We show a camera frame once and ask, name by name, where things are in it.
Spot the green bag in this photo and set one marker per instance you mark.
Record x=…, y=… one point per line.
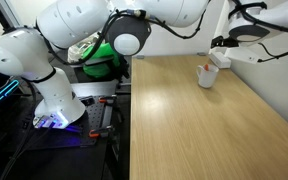
x=99, y=65

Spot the black camera stand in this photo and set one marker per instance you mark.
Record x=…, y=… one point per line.
x=121, y=71

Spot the gray metal table bracket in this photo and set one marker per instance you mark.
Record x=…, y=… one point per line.
x=140, y=57

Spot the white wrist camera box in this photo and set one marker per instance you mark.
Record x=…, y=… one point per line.
x=247, y=56

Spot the white plastic bag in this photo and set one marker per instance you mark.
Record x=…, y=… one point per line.
x=74, y=55

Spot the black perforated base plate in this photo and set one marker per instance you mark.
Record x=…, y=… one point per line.
x=94, y=115

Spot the white rectangular box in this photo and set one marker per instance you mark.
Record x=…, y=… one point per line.
x=220, y=60

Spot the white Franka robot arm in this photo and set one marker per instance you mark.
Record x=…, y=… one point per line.
x=57, y=90

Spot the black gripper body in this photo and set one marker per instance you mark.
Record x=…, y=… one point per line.
x=230, y=42

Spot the cyan LED light strip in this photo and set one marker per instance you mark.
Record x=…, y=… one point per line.
x=0, y=95

